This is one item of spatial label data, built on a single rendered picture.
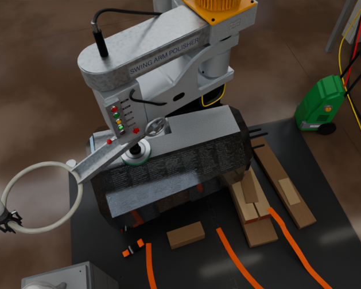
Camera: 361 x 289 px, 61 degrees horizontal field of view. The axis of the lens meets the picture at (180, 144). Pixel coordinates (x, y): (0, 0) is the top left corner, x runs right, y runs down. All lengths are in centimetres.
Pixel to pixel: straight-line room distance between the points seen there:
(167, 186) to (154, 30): 110
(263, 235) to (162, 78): 161
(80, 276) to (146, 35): 135
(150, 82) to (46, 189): 185
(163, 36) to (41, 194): 218
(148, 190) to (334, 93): 188
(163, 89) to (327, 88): 181
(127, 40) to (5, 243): 225
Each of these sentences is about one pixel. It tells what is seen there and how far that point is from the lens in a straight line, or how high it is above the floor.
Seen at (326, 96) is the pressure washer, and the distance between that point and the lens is 309.
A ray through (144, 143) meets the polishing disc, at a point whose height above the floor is 87.
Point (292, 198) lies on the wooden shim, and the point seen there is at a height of 9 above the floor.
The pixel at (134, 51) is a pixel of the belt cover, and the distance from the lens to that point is 150.
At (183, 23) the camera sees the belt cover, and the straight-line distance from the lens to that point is 164.
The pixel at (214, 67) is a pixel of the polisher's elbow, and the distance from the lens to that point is 192.
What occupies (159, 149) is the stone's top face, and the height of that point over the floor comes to 85.
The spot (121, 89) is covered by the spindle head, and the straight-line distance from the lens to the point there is 155.
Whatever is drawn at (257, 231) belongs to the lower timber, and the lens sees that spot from 274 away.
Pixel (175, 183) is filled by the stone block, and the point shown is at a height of 68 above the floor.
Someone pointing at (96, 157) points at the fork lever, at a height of 96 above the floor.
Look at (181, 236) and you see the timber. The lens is 264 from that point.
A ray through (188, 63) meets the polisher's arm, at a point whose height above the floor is 151.
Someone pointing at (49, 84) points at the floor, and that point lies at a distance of 413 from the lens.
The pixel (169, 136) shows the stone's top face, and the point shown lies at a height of 85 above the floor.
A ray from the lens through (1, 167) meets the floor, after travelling 363.
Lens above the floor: 267
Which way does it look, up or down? 57 degrees down
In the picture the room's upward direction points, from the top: 5 degrees counter-clockwise
